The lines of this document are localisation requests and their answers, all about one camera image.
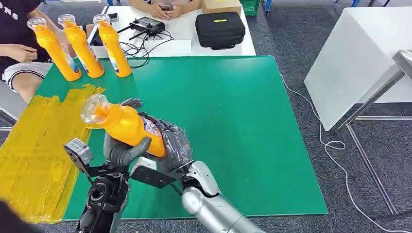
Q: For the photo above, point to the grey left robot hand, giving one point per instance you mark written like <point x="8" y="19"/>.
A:
<point x="120" y="156"/>

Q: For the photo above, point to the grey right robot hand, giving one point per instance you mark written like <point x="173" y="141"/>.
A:
<point x="177" y="148"/>

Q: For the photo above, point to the orange drink bottle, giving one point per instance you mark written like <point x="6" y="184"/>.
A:
<point x="128" y="127"/>
<point x="56" y="53"/>
<point x="83" y="53"/>
<point x="116" y="51"/>

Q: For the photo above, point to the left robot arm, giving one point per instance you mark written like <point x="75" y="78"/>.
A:
<point x="103" y="199"/>

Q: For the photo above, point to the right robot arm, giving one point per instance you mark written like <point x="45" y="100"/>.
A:
<point x="209" y="205"/>

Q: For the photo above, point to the green table mat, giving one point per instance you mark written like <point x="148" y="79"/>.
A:
<point x="231" y="106"/>

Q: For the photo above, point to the yellow plastic sheet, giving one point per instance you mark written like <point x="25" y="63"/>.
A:
<point x="35" y="160"/>

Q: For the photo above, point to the dark blue tablet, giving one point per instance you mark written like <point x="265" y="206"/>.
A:
<point x="96" y="39"/>

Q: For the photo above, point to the black carrying case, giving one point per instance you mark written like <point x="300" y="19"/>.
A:
<point x="220" y="30"/>

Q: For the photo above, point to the black remote controller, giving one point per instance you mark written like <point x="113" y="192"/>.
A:
<point x="148" y="25"/>

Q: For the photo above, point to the smartphone with pale case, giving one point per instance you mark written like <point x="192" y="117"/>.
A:
<point x="112" y="16"/>

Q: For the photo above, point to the dark smartphone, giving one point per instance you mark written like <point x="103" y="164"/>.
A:
<point x="166" y="7"/>

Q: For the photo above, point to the person with folded forearms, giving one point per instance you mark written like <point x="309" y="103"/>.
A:
<point x="188" y="6"/>

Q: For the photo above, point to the cardboard box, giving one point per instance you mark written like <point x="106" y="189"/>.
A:
<point x="221" y="5"/>

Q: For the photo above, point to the person in black shirt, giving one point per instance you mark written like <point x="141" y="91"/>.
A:
<point x="16" y="38"/>

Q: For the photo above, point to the green crate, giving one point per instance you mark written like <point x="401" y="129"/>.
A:
<point x="249" y="7"/>

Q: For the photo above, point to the blue metal leg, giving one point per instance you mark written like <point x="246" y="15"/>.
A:
<point x="269" y="6"/>

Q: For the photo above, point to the white table with steel legs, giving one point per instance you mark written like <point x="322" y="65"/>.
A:
<point x="354" y="58"/>

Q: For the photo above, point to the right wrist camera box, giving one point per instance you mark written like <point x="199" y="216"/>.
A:
<point x="149" y="173"/>

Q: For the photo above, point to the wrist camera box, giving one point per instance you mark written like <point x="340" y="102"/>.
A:
<point x="78" y="154"/>
<point x="149" y="173"/>

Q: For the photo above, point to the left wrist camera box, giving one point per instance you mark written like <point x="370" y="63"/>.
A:
<point x="78" y="154"/>

